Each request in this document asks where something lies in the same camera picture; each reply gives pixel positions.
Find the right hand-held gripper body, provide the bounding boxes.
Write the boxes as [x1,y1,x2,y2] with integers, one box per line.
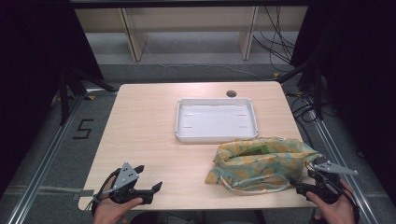
[311,160,359,205]

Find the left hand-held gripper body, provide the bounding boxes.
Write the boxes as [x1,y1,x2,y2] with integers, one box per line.
[107,161,154,205]

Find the yellow green patterned cloth bag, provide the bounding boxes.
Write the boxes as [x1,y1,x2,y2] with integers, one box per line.
[205,136,322,194]

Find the green foil snack packet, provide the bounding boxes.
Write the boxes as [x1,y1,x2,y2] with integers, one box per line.
[238,145,273,157]

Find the white plastic tray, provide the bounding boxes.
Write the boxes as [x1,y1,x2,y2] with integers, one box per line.
[175,97,260,144]

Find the person's right hand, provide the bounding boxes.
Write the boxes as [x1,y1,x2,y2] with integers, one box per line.
[305,178,356,224]

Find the person's left hand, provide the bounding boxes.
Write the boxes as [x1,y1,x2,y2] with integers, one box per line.
[92,175,144,224]

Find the black metal stand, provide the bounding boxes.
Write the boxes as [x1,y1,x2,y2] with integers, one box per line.
[50,64,118,126]
[276,58,325,121]

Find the black curtain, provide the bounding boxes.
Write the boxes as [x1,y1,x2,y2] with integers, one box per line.
[290,0,396,200]
[0,0,105,190]

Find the light wooden shelf unit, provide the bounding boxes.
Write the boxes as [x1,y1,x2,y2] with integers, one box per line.
[74,6,309,63]

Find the aluminium floor rail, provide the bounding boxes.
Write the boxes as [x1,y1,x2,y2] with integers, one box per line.
[6,92,88,224]
[306,102,380,224]

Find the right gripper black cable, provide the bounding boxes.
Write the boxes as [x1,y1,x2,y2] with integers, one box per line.
[337,181,361,223]

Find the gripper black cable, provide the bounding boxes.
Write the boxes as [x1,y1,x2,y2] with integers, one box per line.
[337,181,361,223]
[84,167,121,217]

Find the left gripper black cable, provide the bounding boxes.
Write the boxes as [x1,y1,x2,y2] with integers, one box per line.
[84,167,121,217]

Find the black floor cables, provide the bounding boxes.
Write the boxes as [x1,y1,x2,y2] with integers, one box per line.
[285,91,319,147]

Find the white floor cable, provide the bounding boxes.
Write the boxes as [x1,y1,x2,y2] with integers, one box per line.
[144,46,276,81]

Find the hanging black cables bundle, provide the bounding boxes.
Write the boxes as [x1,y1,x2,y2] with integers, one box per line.
[252,6,296,73]

